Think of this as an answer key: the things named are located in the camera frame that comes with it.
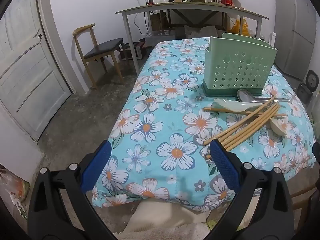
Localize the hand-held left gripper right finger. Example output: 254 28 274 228
207 139 293 240

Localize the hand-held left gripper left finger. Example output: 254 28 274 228
27 140 118 240

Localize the white ceramic spoon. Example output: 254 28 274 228
214 98 250 112

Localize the cream ceramic spoon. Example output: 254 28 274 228
269 117 287 137

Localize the metal spoon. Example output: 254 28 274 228
237 89 290 103

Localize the green perforated utensil holder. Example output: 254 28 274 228
201 32 278 98

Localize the floral light blue blanket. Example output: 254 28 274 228
91 37 317 213

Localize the light wooden chair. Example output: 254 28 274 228
287 185 317 220

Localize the cream fluffy towel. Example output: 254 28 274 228
112 201 212 240

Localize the orange print plastic bag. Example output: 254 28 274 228
0 169 29 220

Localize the black electronic box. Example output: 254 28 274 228
312 141 320 168

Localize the black rice cooker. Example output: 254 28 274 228
297 69 320 103

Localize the white panel door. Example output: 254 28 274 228
0 0 73 143

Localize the wooden chair black seat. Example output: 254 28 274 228
72 23 125 90

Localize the silver electronic box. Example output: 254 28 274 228
119 41 146 61

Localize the white sack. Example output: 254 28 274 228
184 25 218 39

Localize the yellow plastic bag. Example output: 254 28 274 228
230 17 250 38

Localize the clear plastic storage box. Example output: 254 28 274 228
146 30 175 46

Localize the grey refrigerator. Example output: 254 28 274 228
274 0 320 80

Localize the cardboard box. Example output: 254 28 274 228
150 11 167 30

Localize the grey metal frame table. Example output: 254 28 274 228
114 1 269 75

